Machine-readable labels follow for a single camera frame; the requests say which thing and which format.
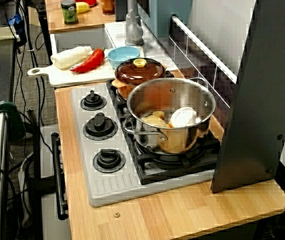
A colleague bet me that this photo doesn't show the black oven door handle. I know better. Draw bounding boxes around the black oven door handle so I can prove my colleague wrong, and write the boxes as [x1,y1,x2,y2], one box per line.
[51,132,69,221]

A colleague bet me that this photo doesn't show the wooden side table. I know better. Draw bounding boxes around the wooden side table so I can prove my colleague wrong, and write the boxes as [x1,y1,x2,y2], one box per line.
[44,0,117,33]

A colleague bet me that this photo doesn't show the white toy sink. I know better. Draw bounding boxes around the white toy sink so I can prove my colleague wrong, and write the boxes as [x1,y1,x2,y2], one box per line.
[49,21,158,55]

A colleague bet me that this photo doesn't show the blue tape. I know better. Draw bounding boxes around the blue tape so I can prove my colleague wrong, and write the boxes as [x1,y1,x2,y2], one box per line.
[7,13,25,33]

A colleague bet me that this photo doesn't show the yellow toy potato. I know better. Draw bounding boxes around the yellow toy potato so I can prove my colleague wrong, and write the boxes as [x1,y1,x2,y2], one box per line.
[142,115,171,129]

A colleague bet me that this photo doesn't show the white toy kitchen cabinet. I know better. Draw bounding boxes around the white toy kitchen cabinet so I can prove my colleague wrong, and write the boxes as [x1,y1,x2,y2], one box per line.
[39,124,71,240]

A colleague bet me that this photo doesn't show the yellow note pad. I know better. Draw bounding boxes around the yellow note pad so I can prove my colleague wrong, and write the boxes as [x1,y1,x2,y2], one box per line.
[0,25,18,42]

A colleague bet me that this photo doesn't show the pale wooden cutting board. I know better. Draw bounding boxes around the pale wooden cutting board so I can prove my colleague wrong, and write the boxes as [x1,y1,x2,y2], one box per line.
[27,46,146,88]

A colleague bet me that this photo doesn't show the green clamp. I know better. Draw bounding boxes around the green clamp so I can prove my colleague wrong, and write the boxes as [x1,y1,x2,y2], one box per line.
[0,101,27,142]

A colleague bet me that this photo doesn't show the black burner grate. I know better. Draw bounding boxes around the black burner grate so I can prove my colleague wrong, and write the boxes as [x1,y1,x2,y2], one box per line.
[106,71,221,186]

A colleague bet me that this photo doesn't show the stainless steel pot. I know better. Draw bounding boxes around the stainless steel pot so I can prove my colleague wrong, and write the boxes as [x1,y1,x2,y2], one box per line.
[121,76,217,155]

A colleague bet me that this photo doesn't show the light blue bowl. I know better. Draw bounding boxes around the light blue bowl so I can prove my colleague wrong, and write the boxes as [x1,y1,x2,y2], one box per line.
[107,46,141,69]

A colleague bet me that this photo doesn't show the amber jar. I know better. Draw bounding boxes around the amber jar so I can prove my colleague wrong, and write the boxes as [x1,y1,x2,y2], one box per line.
[101,0,116,16]

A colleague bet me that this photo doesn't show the red toy item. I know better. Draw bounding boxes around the red toy item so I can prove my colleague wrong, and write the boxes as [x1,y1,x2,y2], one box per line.
[74,0,98,6]

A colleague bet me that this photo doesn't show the white power cord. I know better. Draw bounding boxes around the white power cord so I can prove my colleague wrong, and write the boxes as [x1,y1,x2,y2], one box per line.
[17,152,35,228]

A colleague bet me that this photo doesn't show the red toy pepper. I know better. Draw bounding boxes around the red toy pepper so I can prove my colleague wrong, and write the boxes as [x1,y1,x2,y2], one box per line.
[69,47,106,74]

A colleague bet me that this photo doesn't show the grey stove top panel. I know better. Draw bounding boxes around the grey stove top panel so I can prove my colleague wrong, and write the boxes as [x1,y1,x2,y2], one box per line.
[69,82,216,208]

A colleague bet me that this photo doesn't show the white and orange toy bread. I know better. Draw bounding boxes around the white and orange toy bread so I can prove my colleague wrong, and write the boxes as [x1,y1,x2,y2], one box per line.
[168,106,198,129]

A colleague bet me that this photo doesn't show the grey toy faucet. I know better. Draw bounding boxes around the grey toy faucet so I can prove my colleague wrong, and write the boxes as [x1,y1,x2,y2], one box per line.
[124,0,145,47]

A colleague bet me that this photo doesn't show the dark upright side panel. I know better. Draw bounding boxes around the dark upright side panel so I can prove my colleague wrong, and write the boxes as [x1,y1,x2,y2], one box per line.
[210,0,285,194]

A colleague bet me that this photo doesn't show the orange toy pot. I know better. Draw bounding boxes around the orange toy pot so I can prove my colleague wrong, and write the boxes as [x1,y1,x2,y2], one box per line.
[111,65,168,100]

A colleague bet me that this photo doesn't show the yellow toy bottle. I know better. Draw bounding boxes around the yellow toy bottle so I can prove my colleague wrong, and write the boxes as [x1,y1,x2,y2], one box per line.
[75,1,91,14]

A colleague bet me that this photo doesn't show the small yellow toy food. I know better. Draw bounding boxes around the small yellow toy food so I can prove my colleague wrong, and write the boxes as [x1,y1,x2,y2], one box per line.
[152,110,166,120]

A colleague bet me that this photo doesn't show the black stove knob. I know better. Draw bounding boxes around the black stove knob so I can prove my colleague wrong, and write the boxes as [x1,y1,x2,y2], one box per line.
[92,148,127,173]
[79,90,108,111]
[82,112,119,141]

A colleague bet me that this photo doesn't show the green labelled can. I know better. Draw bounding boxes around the green labelled can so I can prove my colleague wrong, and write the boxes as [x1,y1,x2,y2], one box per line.
[60,0,79,26]

